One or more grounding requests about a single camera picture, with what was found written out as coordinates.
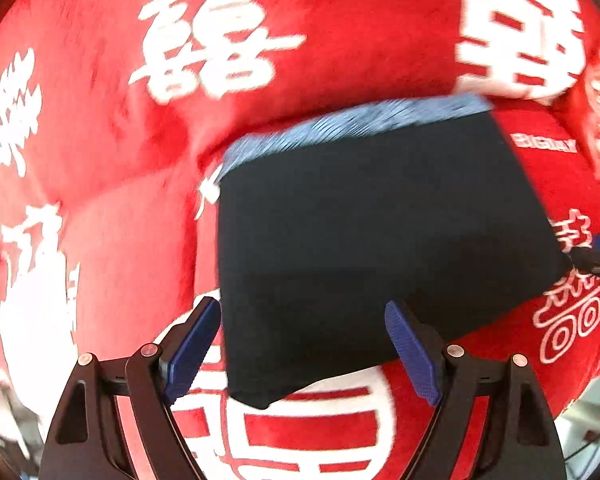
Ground red wedding bed blanket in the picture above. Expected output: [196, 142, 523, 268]
[0, 0, 600, 479]

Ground black pants with blue stripes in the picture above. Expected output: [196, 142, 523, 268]
[218, 94, 569, 408]

